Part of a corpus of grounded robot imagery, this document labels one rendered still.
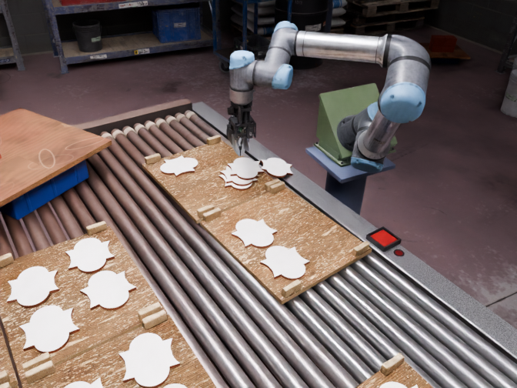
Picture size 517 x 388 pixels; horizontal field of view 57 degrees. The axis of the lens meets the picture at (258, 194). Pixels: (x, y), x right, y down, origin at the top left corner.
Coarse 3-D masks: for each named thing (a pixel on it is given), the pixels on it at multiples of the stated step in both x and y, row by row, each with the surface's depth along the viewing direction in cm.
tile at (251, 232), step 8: (240, 224) 147; (248, 224) 148; (256, 224) 148; (264, 224) 148; (232, 232) 144; (240, 232) 144; (248, 232) 144; (256, 232) 144; (264, 232) 144; (272, 232) 144; (248, 240) 141; (256, 240) 141; (264, 240) 141; (272, 240) 141
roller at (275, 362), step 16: (112, 160) 182; (128, 176) 173; (144, 192) 166; (144, 208) 159; (160, 224) 151; (176, 240) 145; (192, 256) 139; (192, 272) 137; (208, 272) 134; (208, 288) 130; (224, 288) 129; (224, 304) 125; (240, 320) 120; (256, 336) 116; (256, 352) 115; (272, 352) 112; (272, 368) 110; (288, 368) 109; (288, 384) 106; (304, 384) 106
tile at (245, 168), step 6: (234, 162) 174; (240, 162) 174; (246, 162) 174; (252, 162) 174; (258, 162) 174; (234, 168) 171; (240, 168) 171; (246, 168) 171; (252, 168) 171; (258, 168) 171; (234, 174) 168; (240, 174) 167; (246, 174) 167; (252, 174) 168
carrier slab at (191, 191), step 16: (224, 144) 191; (208, 160) 180; (224, 160) 181; (160, 176) 170; (192, 176) 171; (208, 176) 171; (176, 192) 162; (192, 192) 162; (208, 192) 163; (224, 192) 163; (240, 192) 163; (256, 192) 163; (192, 208) 155; (224, 208) 156
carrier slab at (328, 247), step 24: (288, 192) 164; (240, 216) 152; (264, 216) 152; (288, 216) 153; (312, 216) 153; (216, 240) 144; (240, 240) 143; (288, 240) 143; (312, 240) 143; (336, 240) 144; (360, 240) 144; (240, 264) 136; (312, 264) 135; (336, 264) 135
